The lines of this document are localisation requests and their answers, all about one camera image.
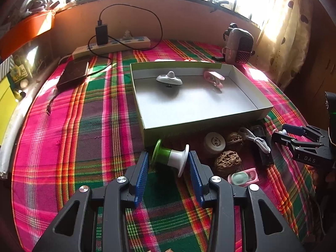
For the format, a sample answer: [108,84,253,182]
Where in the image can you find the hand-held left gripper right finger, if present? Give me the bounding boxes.
[188,151,306,252]

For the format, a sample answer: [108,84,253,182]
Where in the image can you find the dark window latch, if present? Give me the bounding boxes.
[210,1,229,13]

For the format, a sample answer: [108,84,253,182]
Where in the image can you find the black charger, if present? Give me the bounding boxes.
[95,20,109,46]

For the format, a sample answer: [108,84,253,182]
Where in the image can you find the pink plastic clip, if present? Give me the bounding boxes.
[204,70,226,89]

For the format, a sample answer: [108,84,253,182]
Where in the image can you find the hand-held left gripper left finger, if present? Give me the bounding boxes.
[31,151,150,252]

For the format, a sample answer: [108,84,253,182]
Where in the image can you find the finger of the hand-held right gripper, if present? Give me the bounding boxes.
[282,123,328,143]
[271,131,334,167]

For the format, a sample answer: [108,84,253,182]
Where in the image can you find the brown wrinkled walnut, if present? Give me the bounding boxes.
[214,150,242,177]
[226,133,243,150]

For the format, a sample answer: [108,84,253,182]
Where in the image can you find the black rectangular case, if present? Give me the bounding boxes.
[248,125,274,166]

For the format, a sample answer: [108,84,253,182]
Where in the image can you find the cream dotted curtain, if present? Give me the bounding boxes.
[262,0,314,90]

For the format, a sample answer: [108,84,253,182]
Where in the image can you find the white smiley face toy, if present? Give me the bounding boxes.
[156,71,182,88]

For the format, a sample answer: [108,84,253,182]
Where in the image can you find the black power bank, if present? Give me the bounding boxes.
[57,59,90,91]

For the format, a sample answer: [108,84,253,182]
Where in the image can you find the pink green plaid blanket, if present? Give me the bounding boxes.
[10,39,318,252]

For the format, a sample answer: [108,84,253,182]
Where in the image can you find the green and white spool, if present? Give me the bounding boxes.
[151,139,190,177]

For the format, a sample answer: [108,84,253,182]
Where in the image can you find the white power strip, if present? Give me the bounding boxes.
[72,36,151,59]

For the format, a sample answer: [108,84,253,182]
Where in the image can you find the yellow board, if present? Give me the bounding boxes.
[0,80,17,145]

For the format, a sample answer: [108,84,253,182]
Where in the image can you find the pink and mint holder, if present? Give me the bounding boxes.
[227,167,260,187]

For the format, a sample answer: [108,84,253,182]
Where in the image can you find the white cardboard box green sides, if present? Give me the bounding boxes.
[130,61,274,147]

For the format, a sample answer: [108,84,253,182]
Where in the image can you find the pale green plant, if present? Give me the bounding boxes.
[24,0,61,15]

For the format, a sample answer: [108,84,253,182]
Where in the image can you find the white plastic pipe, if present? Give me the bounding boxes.
[0,97,29,179]

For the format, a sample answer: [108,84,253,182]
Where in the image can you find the grey heater with red net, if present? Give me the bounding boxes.
[223,23,255,65]

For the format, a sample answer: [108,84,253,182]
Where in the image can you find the short dark usb cable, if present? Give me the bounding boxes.
[47,89,59,116]

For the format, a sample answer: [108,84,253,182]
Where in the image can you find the black charging cable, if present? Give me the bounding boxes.
[87,4,163,77]

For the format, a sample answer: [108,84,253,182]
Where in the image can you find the white cable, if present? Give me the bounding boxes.
[238,127,271,154]

